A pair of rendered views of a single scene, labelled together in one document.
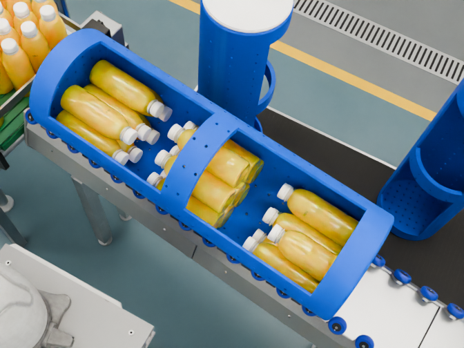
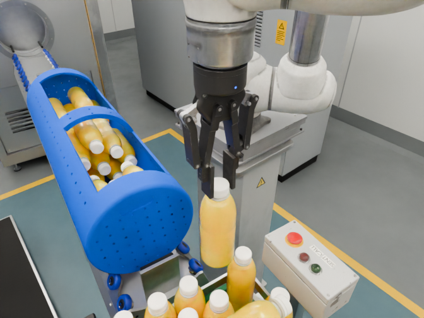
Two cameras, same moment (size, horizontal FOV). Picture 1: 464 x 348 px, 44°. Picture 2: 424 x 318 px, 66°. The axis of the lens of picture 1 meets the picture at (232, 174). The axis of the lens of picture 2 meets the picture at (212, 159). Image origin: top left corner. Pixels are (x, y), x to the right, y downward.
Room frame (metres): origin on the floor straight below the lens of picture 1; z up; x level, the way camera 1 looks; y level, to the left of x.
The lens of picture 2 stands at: (1.20, 0.88, 1.72)
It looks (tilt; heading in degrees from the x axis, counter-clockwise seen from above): 36 degrees down; 211
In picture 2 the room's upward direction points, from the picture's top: straight up
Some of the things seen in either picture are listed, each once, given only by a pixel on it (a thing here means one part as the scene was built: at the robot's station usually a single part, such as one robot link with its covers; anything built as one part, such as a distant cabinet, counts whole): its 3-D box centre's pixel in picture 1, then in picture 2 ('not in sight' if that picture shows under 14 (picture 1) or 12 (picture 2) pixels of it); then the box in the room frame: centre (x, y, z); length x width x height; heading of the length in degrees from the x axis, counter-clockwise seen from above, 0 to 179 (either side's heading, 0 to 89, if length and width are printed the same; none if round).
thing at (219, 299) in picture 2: not in sight; (219, 300); (0.88, 0.71, 1.09); 0.04 x 0.04 x 0.02
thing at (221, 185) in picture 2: not in sight; (218, 187); (0.82, 0.66, 1.33); 0.04 x 0.04 x 0.02
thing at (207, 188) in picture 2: not in sight; (207, 178); (0.84, 0.66, 1.37); 0.03 x 0.01 x 0.07; 64
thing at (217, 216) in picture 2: not in sight; (217, 225); (0.82, 0.66, 1.23); 0.07 x 0.07 x 0.19
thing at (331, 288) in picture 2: not in sight; (305, 267); (0.68, 0.83, 1.05); 0.20 x 0.10 x 0.10; 64
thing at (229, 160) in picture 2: not in sight; (229, 170); (0.80, 0.68, 1.37); 0.03 x 0.01 x 0.07; 64
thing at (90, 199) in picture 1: (94, 211); not in sight; (0.75, 0.49, 0.31); 0.06 x 0.06 x 0.63; 64
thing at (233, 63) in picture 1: (236, 81); not in sight; (1.25, 0.04, 0.59); 0.28 x 0.28 x 0.88
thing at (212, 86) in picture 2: not in sight; (219, 91); (0.82, 0.67, 1.52); 0.08 x 0.07 x 0.09; 154
